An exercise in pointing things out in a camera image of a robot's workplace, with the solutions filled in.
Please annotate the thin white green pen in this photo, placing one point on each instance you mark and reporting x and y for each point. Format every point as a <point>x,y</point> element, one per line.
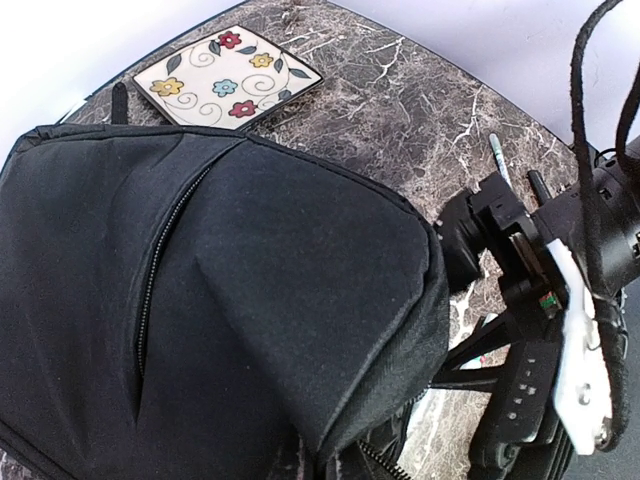
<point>499,158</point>

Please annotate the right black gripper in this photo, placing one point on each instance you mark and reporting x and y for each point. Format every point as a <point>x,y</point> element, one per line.
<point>493,219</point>

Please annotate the pink black highlighter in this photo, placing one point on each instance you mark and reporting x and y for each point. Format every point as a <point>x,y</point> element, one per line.
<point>539,187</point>

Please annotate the floral square plate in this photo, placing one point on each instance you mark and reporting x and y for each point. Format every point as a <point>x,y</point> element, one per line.
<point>227,80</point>

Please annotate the black student bag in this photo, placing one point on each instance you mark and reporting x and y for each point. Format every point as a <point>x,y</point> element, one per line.
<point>194,303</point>

